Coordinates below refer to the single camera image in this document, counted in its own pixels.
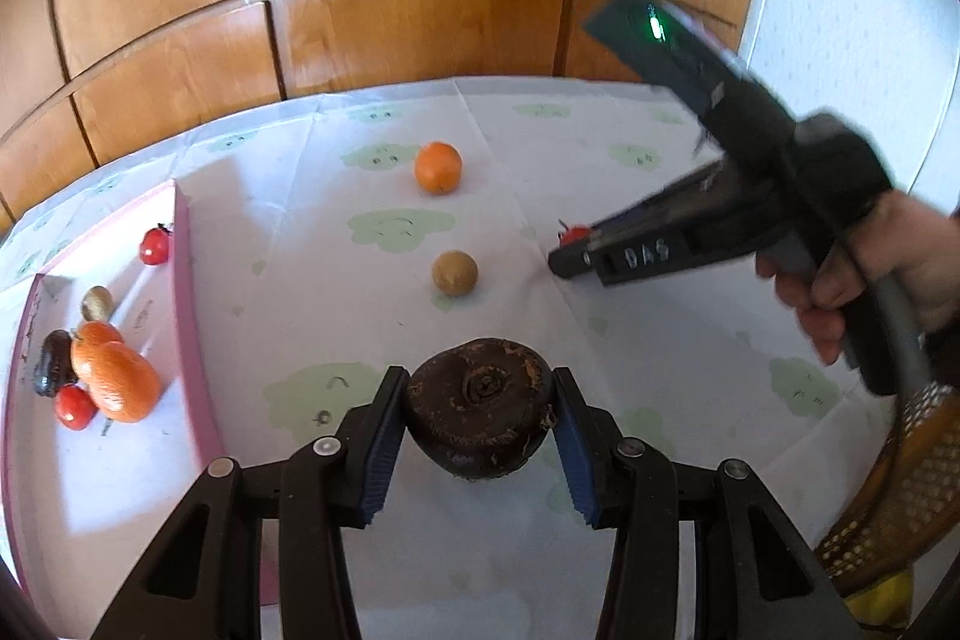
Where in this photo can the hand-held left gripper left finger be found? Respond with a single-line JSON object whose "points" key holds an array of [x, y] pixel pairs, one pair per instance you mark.
{"points": [[379, 460]]}

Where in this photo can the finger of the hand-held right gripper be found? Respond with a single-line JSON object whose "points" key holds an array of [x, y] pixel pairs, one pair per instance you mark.
{"points": [[645, 257], [667, 197]]}

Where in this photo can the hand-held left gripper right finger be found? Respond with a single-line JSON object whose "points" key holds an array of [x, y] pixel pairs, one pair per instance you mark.
{"points": [[577, 460]]}

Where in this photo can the red tomato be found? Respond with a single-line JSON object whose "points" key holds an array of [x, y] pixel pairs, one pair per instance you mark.
{"points": [[154, 245], [75, 405], [574, 233]]}

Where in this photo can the large dark brown fruit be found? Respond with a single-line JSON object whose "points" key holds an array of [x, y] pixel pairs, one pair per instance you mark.
{"points": [[472, 415]]}

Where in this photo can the pink tray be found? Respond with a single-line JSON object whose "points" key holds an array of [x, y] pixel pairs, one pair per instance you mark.
{"points": [[187, 310]]}

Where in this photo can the large orange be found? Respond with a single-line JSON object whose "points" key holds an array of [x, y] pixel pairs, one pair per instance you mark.
{"points": [[120, 381]]}

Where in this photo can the small orange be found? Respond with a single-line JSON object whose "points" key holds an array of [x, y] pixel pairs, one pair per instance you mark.
{"points": [[438, 167], [96, 332]]}

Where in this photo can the brown kiwi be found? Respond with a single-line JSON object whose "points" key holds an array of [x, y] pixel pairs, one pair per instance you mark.
{"points": [[97, 302], [454, 272]]}

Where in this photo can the person's right forearm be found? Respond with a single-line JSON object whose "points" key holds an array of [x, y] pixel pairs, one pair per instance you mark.
{"points": [[915, 497]]}

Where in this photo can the person's right hand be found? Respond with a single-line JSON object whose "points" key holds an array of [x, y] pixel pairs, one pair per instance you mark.
{"points": [[930, 265]]}

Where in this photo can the cloud print tablecloth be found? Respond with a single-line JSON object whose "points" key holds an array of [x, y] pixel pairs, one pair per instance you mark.
{"points": [[675, 347]]}

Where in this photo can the wooden wardrobe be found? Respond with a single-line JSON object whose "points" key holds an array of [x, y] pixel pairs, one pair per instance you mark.
{"points": [[412, 33]]}

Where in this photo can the yellow object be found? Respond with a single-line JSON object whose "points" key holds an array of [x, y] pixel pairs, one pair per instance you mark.
{"points": [[881, 602]]}

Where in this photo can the small dark purple fruit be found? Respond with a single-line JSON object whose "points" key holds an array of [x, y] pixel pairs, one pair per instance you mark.
{"points": [[54, 362]]}

